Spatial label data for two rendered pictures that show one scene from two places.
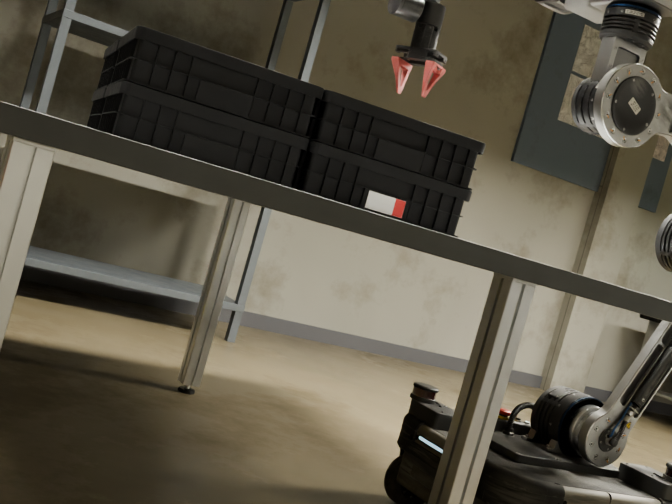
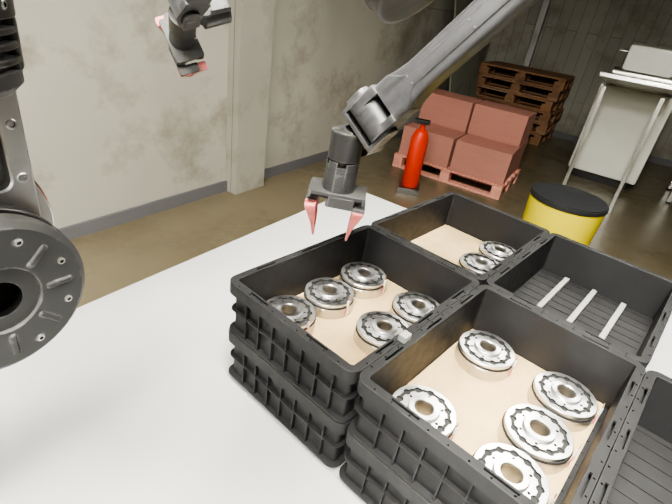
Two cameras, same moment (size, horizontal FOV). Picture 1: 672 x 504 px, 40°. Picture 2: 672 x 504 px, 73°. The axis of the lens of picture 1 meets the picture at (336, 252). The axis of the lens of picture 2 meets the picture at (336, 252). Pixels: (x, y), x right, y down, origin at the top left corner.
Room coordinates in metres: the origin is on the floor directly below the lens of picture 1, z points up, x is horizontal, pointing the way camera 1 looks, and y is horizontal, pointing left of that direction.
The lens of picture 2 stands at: (2.72, -0.44, 1.39)
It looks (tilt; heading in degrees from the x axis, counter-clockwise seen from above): 29 degrees down; 149
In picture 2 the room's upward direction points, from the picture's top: 9 degrees clockwise
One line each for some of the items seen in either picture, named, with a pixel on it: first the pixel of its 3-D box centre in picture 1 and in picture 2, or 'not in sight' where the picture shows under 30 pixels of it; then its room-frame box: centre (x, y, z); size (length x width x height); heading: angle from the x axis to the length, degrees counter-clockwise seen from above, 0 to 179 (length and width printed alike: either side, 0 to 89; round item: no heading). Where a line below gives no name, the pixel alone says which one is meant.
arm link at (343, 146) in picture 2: (428, 15); (348, 144); (2.06, -0.05, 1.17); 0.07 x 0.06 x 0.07; 119
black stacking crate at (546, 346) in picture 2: not in sight; (500, 399); (2.41, 0.09, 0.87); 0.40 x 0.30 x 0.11; 111
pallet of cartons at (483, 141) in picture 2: not in sight; (464, 140); (-0.54, 2.70, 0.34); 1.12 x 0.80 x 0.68; 26
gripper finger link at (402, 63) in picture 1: (408, 73); (343, 216); (2.06, -0.05, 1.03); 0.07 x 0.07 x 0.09; 59
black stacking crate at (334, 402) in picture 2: (376, 145); (357, 307); (2.13, -0.02, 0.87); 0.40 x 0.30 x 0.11; 111
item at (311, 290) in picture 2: not in sight; (329, 292); (2.06, -0.05, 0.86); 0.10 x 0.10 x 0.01
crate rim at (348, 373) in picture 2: (382, 123); (361, 285); (2.13, -0.02, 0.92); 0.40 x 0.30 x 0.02; 111
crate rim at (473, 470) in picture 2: not in sight; (510, 376); (2.41, 0.09, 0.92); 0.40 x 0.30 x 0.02; 111
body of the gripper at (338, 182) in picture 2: (423, 43); (340, 178); (2.06, -0.06, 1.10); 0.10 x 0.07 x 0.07; 59
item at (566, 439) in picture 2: not in sight; (538, 431); (2.47, 0.11, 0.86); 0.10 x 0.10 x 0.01
